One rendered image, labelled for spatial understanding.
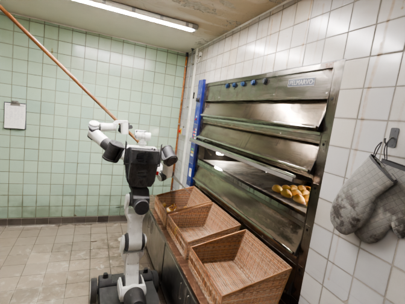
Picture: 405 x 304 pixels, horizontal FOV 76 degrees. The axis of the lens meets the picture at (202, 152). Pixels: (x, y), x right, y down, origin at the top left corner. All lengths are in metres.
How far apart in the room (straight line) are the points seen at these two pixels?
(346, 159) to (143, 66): 3.05
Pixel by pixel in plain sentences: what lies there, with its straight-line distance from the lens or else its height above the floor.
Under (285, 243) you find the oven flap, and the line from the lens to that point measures 1.88.
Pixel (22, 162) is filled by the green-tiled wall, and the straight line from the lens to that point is 4.01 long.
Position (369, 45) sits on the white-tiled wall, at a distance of 1.61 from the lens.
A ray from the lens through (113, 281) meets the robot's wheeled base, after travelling 2.65.
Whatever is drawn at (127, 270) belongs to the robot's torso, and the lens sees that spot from 2.37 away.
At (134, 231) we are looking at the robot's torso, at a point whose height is 0.73.
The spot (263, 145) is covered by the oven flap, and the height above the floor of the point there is 1.54.
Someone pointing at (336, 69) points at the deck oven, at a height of 2.05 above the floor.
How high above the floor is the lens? 1.69
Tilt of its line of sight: 8 degrees down
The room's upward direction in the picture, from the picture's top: 7 degrees clockwise
